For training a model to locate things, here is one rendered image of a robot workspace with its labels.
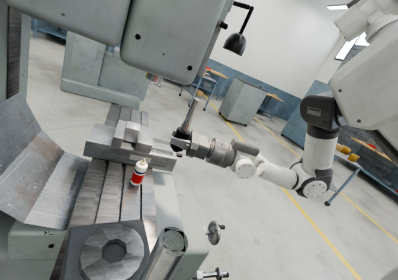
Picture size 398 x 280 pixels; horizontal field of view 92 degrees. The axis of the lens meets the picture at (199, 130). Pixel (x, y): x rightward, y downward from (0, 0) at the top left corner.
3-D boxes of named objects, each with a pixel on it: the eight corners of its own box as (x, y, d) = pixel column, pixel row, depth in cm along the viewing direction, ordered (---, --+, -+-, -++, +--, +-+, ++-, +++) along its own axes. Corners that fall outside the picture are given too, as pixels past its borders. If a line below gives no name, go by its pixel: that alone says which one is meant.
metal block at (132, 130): (136, 135, 83) (140, 124, 81) (135, 142, 78) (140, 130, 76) (124, 132, 81) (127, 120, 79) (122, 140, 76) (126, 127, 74)
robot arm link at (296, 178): (257, 170, 75) (297, 185, 79) (265, 188, 66) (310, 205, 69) (272, 148, 71) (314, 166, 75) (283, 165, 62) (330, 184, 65)
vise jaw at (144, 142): (150, 135, 89) (152, 128, 88) (150, 153, 77) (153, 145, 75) (137, 132, 87) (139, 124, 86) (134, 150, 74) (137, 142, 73)
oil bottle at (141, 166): (141, 179, 73) (150, 155, 69) (141, 186, 69) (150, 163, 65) (130, 177, 71) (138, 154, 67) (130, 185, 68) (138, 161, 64)
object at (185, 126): (182, 132, 60) (196, 100, 56) (177, 127, 62) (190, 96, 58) (190, 133, 62) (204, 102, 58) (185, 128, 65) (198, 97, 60)
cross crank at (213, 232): (212, 229, 111) (221, 216, 107) (220, 250, 101) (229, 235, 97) (188, 229, 105) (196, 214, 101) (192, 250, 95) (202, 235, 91)
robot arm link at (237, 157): (214, 156, 72) (241, 166, 74) (217, 174, 62) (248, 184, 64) (227, 131, 68) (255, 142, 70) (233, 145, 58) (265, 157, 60)
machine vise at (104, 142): (169, 152, 96) (176, 134, 92) (172, 171, 84) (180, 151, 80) (92, 135, 83) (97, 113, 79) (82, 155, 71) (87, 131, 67)
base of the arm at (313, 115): (338, 121, 66) (330, 89, 66) (382, 116, 54) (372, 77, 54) (304, 132, 62) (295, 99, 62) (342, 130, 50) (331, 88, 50)
